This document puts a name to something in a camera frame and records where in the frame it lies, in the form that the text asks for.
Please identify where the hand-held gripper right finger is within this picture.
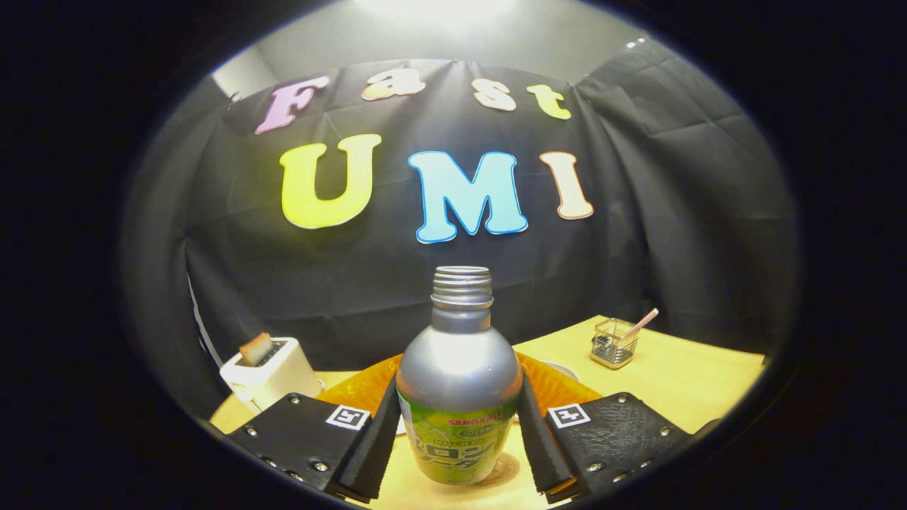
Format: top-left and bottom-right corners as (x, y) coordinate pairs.
(516, 353), (699, 505)

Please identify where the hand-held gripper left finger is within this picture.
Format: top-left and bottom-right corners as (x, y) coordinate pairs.
(227, 356), (403, 505)

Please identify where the round wooden coaster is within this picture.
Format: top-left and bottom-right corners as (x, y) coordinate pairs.
(485, 453), (524, 489)

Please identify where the silver bottle green label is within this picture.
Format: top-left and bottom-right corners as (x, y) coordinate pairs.
(395, 266), (524, 487)

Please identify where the white toaster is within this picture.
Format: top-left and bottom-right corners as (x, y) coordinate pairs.
(219, 336), (325, 415)

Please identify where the toast slice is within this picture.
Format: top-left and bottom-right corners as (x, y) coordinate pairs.
(239, 332), (274, 366)

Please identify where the wooden table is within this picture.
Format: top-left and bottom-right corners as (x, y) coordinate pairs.
(209, 315), (766, 510)

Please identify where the pink striped straw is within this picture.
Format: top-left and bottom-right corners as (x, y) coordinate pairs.
(624, 307), (660, 339)

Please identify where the black backdrop cloth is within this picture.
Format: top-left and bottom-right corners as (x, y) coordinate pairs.
(120, 39), (801, 419)

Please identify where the wire basket holder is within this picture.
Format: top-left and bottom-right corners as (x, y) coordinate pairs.
(590, 318), (640, 370)

